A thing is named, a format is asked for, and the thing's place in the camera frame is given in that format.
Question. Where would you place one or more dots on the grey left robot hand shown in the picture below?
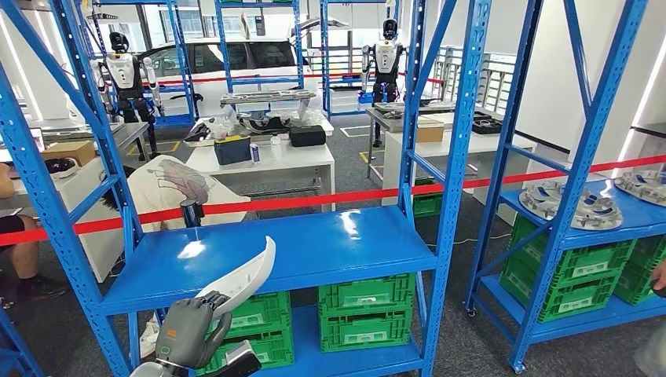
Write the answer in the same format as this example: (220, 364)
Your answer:
(187, 333)

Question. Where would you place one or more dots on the white curved car part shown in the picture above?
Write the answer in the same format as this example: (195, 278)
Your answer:
(244, 281)

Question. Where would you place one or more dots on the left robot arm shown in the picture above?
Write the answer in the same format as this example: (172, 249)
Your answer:
(148, 371)

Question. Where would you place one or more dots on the blue steel shelf rack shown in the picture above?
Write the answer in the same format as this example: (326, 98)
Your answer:
(184, 62)
(222, 52)
(325, 62)
(642, 221)
(291, 244)

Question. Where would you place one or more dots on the black trim part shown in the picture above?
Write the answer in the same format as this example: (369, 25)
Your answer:
(196, 132)

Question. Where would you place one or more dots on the black car body part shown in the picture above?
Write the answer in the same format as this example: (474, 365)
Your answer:
(263, 124)

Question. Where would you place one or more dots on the long grey metal part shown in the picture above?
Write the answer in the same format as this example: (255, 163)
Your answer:
(268, 98)

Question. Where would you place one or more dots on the round silver metal part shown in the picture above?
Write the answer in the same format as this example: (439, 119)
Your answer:
(541, 200)
(642, 187)

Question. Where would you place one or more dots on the dark blue tool bag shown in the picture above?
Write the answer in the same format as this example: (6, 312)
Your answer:
(232, 151)

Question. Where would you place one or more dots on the small white blue can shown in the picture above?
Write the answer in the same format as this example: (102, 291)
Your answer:
(255, 153)

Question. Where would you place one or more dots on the red barrier belt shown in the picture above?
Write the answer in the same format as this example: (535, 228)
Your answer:
(338, 195)

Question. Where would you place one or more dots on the clear plastic bottle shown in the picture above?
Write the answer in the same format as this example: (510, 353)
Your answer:
(276, 148)

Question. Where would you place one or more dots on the white black helmet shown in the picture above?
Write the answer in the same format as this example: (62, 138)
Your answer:
(62, 167)

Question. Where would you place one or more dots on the steel table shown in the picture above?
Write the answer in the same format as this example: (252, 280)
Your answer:
(385, 117)
(130, 132)

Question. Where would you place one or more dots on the clear plastic bag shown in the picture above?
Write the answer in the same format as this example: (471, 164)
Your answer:
(221, 127)

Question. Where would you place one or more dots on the black hard case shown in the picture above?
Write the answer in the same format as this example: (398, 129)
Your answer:
(307, 136)

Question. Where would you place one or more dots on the black white humanoid robot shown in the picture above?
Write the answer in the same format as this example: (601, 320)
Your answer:
(125, 73)
(386, 57)

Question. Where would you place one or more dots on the white car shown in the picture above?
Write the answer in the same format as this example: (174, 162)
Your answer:
(260, 57)

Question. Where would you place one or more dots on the blue plastic bin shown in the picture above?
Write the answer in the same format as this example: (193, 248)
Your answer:
(364, 98)

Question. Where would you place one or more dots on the grey metal fixture plate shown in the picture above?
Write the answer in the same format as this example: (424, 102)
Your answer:
(395, 106)

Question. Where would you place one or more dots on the black plastic tray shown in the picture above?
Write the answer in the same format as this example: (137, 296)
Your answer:
(491, 126)

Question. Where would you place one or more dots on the metal railing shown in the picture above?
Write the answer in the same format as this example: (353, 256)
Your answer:
(489, 78)

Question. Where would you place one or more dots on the black barrier post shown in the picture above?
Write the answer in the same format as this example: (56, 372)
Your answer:
(191, 213)

